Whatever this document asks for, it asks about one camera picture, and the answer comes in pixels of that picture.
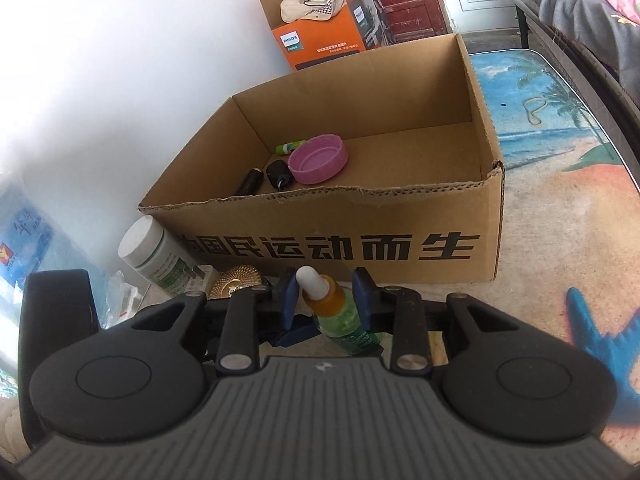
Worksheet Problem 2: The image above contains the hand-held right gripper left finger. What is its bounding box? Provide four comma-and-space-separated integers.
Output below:
131, 267, 302, 375

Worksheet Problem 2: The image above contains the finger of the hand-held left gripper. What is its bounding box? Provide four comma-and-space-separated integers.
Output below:
272, 314, 321, 348

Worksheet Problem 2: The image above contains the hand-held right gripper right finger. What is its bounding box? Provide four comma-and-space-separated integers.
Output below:
351, 267, 521, 375

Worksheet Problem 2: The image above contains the green dropper bottle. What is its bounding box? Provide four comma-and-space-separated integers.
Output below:
295, 266, 383, 356

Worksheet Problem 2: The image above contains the dark jar with gold lid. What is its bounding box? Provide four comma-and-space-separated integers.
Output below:
209, 262, 263, 301

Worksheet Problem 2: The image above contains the brown cardboard box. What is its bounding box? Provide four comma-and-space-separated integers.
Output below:
138, 32, 506, 286

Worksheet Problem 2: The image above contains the white charger plug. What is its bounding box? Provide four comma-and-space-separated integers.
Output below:
189, 265, 221, 293

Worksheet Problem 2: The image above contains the black cylinder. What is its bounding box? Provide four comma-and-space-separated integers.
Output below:
235, 167, 265, 197

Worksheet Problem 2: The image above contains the black key fob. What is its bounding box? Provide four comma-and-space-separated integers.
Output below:
265, 159, 293, 191

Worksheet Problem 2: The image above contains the pink plastic lid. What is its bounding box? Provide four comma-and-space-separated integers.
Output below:
287, 134, 349, 185

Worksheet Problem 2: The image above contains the clear plastic packet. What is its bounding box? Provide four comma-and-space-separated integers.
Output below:
97, 270, 166, 331

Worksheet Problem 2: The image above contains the blue plastic bag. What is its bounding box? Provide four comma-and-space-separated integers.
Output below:
0, 180, 111, 361

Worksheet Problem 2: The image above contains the white plastic bottle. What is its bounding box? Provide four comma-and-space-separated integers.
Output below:
118, 216, 201, 301

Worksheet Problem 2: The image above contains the rubber band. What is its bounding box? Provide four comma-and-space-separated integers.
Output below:
522, 96, 548, 127

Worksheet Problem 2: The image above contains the orange cardboard box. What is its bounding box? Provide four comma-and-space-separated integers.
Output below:
257, 0, 381, 73

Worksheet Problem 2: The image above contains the red wooden door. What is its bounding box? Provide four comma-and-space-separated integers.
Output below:
367, 0, 451, 43

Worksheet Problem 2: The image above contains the grey patterned quilt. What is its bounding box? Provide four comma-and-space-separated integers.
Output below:
507, 0, 640, 91

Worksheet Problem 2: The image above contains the black metal bed frame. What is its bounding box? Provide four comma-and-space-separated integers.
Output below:
514, 0, 640, 136

